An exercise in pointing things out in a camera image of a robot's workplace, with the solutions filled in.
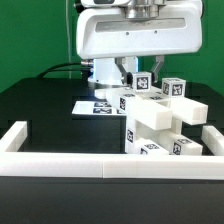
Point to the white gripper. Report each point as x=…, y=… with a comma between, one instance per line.
x=113, y=30

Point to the white chair back frame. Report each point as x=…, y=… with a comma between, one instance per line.
x=154, y=109

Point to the white chair seat part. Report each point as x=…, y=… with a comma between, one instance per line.
x=136, y=130

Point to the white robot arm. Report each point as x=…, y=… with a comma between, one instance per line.
x=105, y=70

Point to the white marker base sheet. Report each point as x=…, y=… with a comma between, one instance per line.
x=95, y=108

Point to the white U-shaped boundary frame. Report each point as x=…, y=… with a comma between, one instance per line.
x=13, y=162

